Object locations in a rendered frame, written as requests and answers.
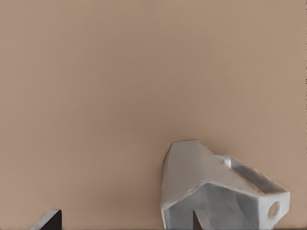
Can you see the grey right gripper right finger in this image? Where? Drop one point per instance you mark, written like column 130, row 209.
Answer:
column 201, row 220

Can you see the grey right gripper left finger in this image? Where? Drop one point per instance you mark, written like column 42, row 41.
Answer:
column 53, row 221

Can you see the silver angular metal scoop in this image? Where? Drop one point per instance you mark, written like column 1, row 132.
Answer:
column 189, row 167

